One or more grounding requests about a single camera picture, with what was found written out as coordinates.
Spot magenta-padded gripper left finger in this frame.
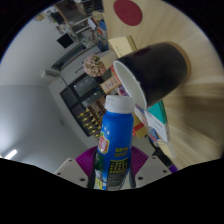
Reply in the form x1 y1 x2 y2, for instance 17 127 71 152
53 146 99 188

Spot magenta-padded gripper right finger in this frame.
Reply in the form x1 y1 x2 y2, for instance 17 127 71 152
128 145 173 190

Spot blue white-capped drink bottle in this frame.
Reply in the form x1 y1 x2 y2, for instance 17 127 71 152
93 94 136 192

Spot yellow red-ribboned gift box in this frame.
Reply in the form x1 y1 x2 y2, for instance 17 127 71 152
132 114 150 140

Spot white printed booklet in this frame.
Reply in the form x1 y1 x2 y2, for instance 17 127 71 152
134 103 169 143

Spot ceiling tube light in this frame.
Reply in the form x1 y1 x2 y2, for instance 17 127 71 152
3 149 18 160

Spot black-framed glass door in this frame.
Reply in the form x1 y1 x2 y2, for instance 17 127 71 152
59 72 111 134

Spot standing orange card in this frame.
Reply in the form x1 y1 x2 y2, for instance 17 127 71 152
99 75 122 95

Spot black cup with white inside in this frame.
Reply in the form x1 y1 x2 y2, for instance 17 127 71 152
112 40 192 110

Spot pink flowers in pot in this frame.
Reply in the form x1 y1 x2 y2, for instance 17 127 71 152
82 49 116 78

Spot small square wooden table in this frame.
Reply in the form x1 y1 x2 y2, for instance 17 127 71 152
108 34 138 58

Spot black computer monitor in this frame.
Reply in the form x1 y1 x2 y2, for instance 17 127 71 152
56 32 75 49

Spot long wooden side desk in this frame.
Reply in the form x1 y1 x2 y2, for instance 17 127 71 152
43 0 101 38

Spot flat round red coaster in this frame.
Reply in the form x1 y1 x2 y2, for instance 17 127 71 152
113 0 143 27

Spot white wall air conditioner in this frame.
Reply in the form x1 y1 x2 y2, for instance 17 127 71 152
40 68 61 81

